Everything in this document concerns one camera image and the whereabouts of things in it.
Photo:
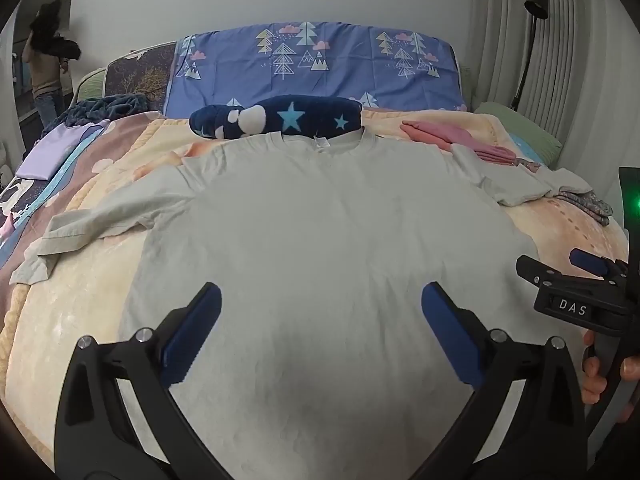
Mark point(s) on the grey t-shirt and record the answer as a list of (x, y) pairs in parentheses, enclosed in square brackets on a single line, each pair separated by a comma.
[(325, 220)]

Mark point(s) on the peach printed blanket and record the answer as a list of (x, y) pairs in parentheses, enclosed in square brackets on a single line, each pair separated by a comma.
[(550, 230)]

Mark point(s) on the turquoise bed sheet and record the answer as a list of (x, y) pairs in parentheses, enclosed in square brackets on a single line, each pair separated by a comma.
[(522, 145)]

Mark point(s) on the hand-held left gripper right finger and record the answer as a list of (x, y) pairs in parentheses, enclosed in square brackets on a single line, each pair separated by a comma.
[(450, 335)]

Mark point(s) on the light purple cloth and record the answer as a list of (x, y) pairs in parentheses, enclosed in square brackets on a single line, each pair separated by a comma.
[(55, 152)]

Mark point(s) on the dark tree-print pillow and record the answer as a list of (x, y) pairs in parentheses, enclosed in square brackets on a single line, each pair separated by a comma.
[(140, 77)]

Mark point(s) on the navy star-print plush cloth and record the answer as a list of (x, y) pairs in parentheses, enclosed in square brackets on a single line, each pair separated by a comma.
[(280, 115)]

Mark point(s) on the floral patterned cloth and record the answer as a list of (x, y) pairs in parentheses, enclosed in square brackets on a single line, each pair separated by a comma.
[(595, 207)]

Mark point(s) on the green pillow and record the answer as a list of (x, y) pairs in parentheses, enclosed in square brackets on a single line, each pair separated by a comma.
[(90, 85), (465, 85), (525, 127)]

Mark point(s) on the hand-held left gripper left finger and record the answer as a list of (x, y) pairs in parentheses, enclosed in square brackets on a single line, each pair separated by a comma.
[(195, 332)]

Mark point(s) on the white curtain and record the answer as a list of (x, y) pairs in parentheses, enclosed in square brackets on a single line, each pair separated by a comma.
[(590, 85)]

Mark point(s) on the dark teal blanket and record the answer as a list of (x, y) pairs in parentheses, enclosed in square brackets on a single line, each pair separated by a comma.
[(110, 107)]

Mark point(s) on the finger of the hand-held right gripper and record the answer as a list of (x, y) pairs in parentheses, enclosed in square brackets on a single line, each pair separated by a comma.
[(535, 269), (590, 261)]

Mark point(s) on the person's right hand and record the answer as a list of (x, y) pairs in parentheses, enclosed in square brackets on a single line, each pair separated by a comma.
[(592, 385)]

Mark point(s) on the black floor lamp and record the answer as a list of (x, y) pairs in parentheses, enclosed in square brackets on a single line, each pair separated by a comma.
[(537, 2)]

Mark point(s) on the folded pink clothes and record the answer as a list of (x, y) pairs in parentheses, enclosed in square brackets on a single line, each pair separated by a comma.
[(440, 134)]

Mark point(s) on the blue tree-print quilt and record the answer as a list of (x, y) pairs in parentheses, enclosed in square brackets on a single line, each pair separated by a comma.
[(340, 60)]

